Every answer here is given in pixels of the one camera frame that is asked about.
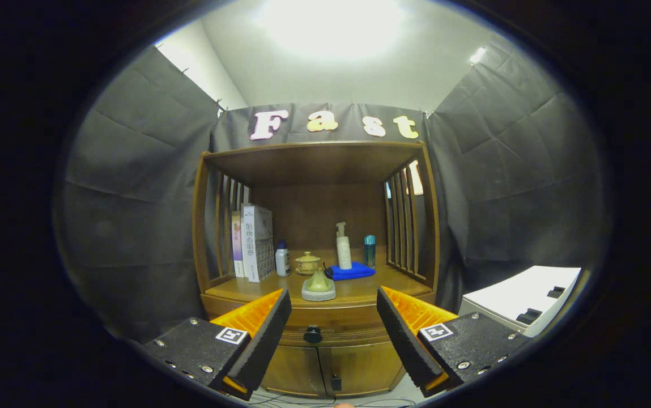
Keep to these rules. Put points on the clear blue bottle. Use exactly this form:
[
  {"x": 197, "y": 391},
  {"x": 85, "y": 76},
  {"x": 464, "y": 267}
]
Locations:
[{"x": 369, "y": 252}]

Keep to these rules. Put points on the thick white book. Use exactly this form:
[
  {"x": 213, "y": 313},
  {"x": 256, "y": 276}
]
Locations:
[{"x": 257, "y": 243}]

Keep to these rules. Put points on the thin purple book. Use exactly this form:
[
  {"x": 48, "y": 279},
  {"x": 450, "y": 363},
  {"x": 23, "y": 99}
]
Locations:
[{"x": 237, "y": 243}]

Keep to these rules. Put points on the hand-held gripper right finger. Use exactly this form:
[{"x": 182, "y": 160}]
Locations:
[{"x": 404, "y": 337}]

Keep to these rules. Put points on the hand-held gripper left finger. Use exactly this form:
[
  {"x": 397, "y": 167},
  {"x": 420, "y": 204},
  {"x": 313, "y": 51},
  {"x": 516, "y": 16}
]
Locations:
[{"x": 266, "y": 334}]

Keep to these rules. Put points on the yellow lidded tea bowl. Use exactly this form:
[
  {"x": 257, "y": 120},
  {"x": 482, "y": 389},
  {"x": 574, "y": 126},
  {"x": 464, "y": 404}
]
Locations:
[{"x": 307, "y": 265}]

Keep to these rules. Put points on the wooden cabinet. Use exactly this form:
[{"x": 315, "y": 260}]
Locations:
[{"x": 314, "y": 161}]

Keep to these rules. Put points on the white bottle with blue cap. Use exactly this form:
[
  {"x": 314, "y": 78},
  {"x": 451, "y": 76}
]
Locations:
[{"x": 283, "y": 262}]

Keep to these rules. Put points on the folded blue cloth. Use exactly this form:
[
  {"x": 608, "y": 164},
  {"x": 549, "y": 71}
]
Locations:
[{"x": 353, "y": 272}]

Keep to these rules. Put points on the wooden countertop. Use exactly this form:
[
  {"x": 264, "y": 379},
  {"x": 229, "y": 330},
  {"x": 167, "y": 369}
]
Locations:
[{"x": 370, "y": 286}]

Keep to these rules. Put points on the white pump bottle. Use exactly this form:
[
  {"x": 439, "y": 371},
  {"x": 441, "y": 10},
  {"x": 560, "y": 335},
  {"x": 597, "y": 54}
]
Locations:
[{"x": 344, "y": 250}]

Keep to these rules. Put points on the wooden drawer with black knob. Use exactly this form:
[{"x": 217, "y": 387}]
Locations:
[{"x": 336, "y": 317}]

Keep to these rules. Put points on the green brush with grey base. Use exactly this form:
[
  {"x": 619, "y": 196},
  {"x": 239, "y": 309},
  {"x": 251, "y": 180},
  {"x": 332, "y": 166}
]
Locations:
[{"x": 319, "y": 283}]

